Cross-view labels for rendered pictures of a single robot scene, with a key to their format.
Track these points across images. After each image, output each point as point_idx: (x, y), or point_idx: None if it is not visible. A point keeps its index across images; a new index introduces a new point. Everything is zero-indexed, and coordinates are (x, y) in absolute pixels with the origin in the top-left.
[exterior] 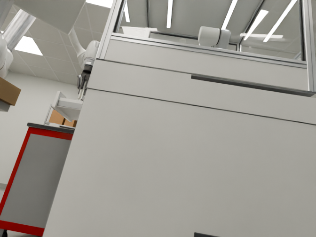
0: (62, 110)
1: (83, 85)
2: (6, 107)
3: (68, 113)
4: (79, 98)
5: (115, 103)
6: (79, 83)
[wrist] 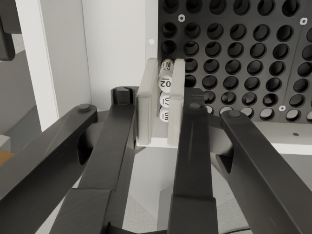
0: (96, 60)
1: (126, 153)
2: (6, 150)
3: (117, 32)
4: (160, 87)
5: None
6: (68, 182)
